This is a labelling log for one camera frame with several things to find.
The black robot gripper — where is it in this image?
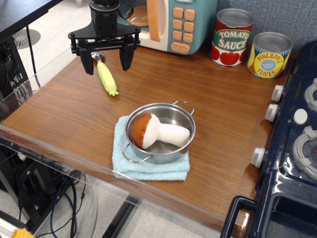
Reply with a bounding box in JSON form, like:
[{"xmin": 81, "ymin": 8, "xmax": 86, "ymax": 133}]
[{"xmin": 68, "ymin": 0, "xmax": 141, "ymax": 75}]

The plush brown white mushroom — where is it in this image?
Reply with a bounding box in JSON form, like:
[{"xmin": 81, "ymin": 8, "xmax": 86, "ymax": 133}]
[{"xmin": 131, "ymin": 113, "xmax": 191, "ymax": 149}]

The teal toy microwave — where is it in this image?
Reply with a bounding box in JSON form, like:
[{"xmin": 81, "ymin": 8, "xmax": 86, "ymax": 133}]
[{"xmin": 117, "ymin": 0, "xmax": 218, "ymax": 55}]

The stainless steel pot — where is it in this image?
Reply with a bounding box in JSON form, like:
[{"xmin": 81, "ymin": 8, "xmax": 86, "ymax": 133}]
[{"xmin": 121, "ymin": 101, "xmax": 196, "ymax": 164}]

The black computer tower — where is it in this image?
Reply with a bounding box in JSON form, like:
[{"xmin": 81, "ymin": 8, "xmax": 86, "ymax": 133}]
[{"xmin": 0, "ymin": 37, "xmax": 28, "ymax": 100}]

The black desk at left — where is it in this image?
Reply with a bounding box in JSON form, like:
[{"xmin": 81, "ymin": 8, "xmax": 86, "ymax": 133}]
[{"xmin": 0, "ymin": 0, "xmax": 61, "ymax": 42}]

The light blue folded towel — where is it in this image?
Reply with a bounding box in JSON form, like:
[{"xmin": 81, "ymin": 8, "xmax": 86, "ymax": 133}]
[{"xmin": 112, "ymin": 116, "xmax": 190, "ymax": 181}]

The clear acrylic table guard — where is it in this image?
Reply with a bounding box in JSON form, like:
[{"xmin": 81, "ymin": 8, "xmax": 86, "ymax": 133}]
[{"xmin": 0, "ymin": 48, "xmax": 226, "ymax": 228}]

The tomato sauce can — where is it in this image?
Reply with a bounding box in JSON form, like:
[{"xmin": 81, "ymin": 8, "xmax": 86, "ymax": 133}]
[{"xmin": 210, "ymin": 8, "xmax": 254, "ymax": 66}]

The pineapple slices can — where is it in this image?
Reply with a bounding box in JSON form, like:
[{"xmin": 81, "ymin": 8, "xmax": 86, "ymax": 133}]
[{"xmin": 247, "ymin": 32, "xmax": 293, "ymax": 79}]

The black table leg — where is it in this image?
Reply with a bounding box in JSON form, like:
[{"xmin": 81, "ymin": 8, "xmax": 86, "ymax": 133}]
[{"xmin": 102, "ymin": 201, "xmax": 136, "ymax": 238}]

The dark blue toy stove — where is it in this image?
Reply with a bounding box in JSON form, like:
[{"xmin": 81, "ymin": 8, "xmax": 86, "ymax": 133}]
[{"xmin": 221, "ymin": 41, "xmax": 317, "ymax": 238}]

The green handled metal spoon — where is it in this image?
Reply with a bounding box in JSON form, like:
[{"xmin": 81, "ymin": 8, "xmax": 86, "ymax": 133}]
[{"xmin": 91, "ymin": 52, "xmax": 119, "ymax": 96}]

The black cable under table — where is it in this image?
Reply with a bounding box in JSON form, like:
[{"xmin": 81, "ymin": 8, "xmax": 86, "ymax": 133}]
[{"xmin": 36, "ymin": 173, "xmax": 87, "ymax": 238}]

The blue cable under table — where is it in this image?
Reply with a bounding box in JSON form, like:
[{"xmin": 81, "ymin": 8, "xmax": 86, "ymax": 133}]
[{"xmin": 50, "ymin": 176, "xmax": 77, "ymax": 238}]

